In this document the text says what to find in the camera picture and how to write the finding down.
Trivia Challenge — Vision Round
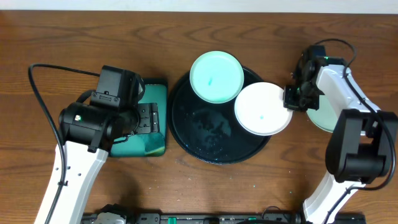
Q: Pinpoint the white plate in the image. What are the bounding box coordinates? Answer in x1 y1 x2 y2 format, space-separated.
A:
234 82 293 136

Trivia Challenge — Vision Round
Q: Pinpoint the black rectangular tray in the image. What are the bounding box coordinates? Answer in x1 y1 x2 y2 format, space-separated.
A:
108 77 169 158

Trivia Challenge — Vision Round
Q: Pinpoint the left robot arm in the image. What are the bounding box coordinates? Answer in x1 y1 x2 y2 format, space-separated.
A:
28 64 159 223

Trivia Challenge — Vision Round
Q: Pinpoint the green scrubbing sponge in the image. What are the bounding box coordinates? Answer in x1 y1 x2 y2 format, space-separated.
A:
142 133 165 157

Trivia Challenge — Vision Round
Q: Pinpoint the black round tray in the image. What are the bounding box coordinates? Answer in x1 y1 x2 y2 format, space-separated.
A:
167 72 271 164

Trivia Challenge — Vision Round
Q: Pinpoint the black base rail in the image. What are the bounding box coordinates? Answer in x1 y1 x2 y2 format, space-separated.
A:
80 203 366 224

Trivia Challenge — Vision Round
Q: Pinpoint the mint plate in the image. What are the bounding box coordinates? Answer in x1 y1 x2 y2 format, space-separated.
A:
307 95 338 133
189 51 244 104

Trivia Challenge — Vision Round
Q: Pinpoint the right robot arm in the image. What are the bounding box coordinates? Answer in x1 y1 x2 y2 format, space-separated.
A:
283 43 397 223

